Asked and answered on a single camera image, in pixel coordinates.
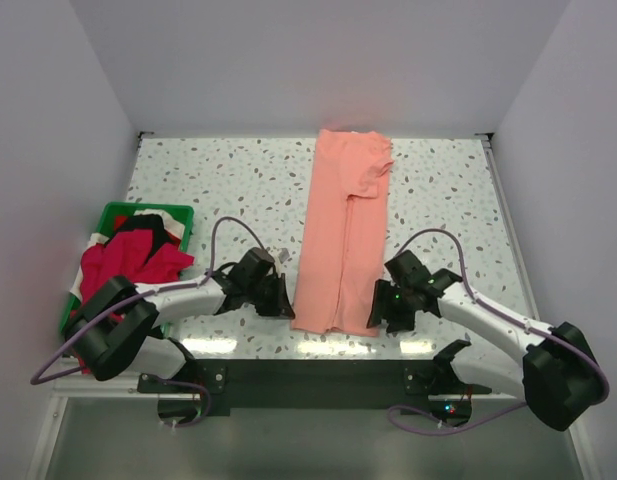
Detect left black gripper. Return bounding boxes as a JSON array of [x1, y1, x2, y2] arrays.
[[245, 273, 294, 319]]

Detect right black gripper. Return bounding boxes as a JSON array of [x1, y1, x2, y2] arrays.
[[366, 279, 416, 334]]

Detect salmon pink t shirt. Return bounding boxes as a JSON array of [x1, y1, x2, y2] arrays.
[[292, 130, 393, 337]]

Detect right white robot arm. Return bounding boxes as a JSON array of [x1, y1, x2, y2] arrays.
[[367, 250, 610, 431]]

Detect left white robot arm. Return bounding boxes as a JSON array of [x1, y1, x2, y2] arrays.
[[62, 247, 295, 392]]

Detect green plastic basket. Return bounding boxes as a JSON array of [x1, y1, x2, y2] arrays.
[[59, 202, 194, 329]]

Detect black garment in basket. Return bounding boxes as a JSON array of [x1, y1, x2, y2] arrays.
[[111, 214, 180, 254]]

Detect red t shirt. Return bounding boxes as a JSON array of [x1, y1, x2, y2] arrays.
[[65, 229, 195, 374]]

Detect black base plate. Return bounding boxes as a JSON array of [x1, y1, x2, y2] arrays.
[[137, 359, 491, 423]]

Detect aluminium frame rail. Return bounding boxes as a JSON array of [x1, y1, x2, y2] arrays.
[[50, 355, 494, 401]]

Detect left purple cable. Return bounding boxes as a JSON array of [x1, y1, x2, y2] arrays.
[[30, 216, 269, 427]]

